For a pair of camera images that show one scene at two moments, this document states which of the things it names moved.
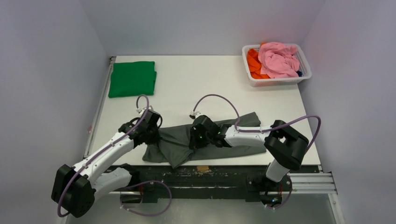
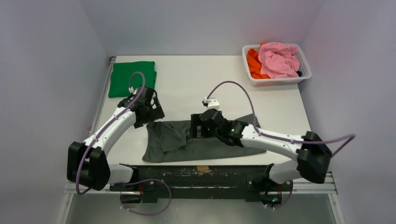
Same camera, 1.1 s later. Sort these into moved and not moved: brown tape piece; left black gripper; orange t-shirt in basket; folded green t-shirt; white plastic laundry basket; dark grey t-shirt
Moved: dark grey t-shirt; left black gripper
Not moved: folded green t-shirt; brown tape piece; white plastic laundry basket; orange t-shirt in basket
